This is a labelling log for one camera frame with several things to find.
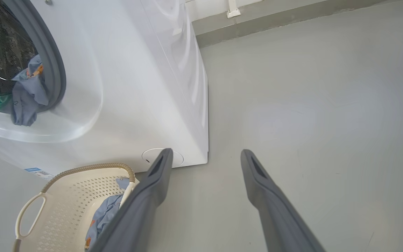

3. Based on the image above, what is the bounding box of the blue printed children's garment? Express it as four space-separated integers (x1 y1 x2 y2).
84 177 131 251
10 54 50 127

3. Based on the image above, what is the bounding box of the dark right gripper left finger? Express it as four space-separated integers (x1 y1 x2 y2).
90 148 174 252

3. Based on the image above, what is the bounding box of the cream perforated laundry basket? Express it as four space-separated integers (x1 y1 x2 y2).
12 162 141 252

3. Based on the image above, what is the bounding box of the round white drain filter cover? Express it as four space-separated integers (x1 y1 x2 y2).
142 148 184 168

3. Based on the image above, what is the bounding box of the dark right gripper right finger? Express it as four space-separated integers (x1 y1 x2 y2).
240 149 326 252

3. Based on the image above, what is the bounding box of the blue energy label sticker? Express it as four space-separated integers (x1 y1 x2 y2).
24 167 54 180

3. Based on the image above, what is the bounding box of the grey rubber door gasket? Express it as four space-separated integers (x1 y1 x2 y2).
2 0 67 113

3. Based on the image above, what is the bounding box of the perforated steel washing machine drum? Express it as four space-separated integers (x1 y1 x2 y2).
0 0 38 112

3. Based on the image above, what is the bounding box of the white front-load washing machine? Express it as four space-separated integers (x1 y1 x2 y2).
0 0 209 176

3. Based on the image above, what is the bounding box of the white metal railing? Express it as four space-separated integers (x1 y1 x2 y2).
226 0 241 19

